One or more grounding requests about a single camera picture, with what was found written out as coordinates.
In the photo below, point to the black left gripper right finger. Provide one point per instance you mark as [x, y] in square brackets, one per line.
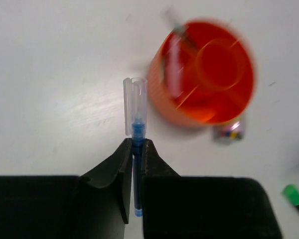
[186, 207]

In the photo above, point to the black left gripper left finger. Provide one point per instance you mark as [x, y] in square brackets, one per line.
[95, 205]

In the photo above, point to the green highlighter marker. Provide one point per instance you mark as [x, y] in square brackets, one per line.
[291, 194]

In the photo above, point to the blue gel pen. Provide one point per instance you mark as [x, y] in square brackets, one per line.
[135, 107]

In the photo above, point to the pink highlighter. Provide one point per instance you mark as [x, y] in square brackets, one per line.
[174, 68]

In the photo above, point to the green gel pen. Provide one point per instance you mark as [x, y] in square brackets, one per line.
[178, 27]

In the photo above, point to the pink lid marker tube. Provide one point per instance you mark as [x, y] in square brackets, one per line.
[230, 132]

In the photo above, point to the orange round organizer container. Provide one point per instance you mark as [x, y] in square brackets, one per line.
[218, 80]

